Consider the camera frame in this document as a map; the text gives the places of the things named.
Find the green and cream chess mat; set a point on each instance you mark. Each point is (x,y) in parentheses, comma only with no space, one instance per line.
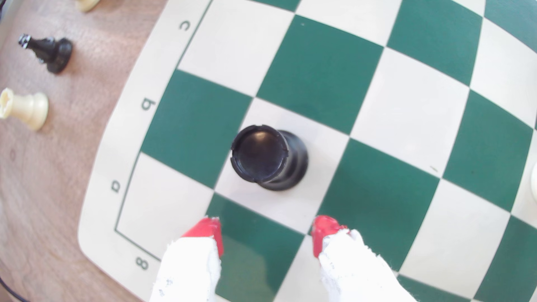
(377,105)

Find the black bishop chess piece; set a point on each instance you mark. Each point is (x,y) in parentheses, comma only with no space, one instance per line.
(52,52)

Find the black rook chess piece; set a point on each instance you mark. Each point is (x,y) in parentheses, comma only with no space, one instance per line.
(262,155)

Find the cream rook chess piece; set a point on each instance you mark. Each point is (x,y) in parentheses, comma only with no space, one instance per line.
(27,108)

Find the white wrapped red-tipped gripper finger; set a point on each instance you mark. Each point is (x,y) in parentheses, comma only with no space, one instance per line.
(188,268)
(356,272)

